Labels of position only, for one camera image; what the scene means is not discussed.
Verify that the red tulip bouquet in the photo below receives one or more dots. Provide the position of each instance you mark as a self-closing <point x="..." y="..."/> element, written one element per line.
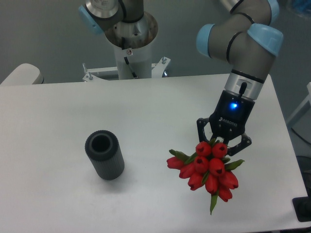
<point x="208" y="167"/>

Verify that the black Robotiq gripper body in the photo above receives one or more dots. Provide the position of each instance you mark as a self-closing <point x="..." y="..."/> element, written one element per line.
<point x="230" y="116"/>

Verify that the dark grey ribbed vase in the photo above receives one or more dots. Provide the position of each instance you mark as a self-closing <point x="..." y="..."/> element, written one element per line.
<point x="103" y="150"/>

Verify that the white chair backrest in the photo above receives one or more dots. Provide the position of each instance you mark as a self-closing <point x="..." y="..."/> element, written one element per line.
<point x="24" y="74"/>

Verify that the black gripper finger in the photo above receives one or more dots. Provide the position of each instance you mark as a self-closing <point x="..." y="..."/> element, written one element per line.
<point x="201" y="123"/>
<point x="244" y="143"/>

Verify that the black device at table edge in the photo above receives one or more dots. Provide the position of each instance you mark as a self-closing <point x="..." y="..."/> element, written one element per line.
<point x="302" y="207"/>

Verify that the white furniture at right edge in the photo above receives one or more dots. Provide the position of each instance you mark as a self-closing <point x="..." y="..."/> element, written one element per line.
<point x="301" y="109"/>

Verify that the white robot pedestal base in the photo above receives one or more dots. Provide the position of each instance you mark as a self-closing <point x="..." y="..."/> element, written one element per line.
<point x="132" y="44"/>

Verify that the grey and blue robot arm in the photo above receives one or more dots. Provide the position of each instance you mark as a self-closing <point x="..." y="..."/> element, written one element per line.
<point x="246" y="41"/>

